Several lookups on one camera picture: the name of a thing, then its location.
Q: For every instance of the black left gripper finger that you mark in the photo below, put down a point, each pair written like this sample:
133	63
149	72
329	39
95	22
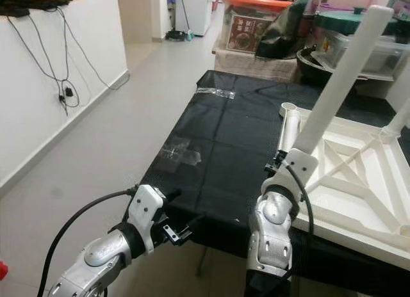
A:
172	194
179	232

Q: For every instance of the black round basin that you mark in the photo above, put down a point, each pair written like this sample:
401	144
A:
317	70

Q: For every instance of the black bag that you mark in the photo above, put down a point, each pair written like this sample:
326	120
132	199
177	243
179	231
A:
285	34

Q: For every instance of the white plastic table leg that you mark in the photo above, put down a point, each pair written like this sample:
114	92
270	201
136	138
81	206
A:
346	73
288	130
398	124

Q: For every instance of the black power adapter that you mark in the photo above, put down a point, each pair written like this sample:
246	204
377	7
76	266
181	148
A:
68	92

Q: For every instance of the white appliance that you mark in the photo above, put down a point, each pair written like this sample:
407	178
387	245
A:
197	12

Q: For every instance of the white plastic table top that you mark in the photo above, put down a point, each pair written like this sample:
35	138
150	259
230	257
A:
359	226

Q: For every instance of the mop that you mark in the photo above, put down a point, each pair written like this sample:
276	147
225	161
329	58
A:
178	36

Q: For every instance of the clear tape patch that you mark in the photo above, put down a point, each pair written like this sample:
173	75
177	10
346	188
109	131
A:
179	155

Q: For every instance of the green pot lid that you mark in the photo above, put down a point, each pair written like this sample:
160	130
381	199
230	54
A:
339	22

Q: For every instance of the black flat device box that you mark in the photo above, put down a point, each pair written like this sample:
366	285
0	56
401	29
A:
18	12

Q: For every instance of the clear tape strip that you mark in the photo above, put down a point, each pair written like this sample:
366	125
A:
214	93

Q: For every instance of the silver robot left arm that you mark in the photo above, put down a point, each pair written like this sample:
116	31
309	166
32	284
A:
99	258

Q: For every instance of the black tablecloth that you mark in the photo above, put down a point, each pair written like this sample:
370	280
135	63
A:
230	150

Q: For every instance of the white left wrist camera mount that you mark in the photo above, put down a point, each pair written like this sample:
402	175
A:
146	204

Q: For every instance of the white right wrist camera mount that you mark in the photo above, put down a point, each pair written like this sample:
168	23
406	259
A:
298	162

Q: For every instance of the clear plastic container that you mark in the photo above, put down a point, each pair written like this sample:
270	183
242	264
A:
384	54

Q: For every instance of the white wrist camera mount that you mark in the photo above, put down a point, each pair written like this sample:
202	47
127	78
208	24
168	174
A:
298	162
146	204

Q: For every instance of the beige cloth covered bench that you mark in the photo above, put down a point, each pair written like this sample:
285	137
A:
250	66

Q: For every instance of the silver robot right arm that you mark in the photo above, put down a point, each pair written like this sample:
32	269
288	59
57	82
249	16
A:
269	233

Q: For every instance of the red plastic stool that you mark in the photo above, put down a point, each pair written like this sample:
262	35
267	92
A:
3	270

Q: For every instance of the orange lid storage box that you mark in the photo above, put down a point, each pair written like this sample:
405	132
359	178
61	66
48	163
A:
250	28

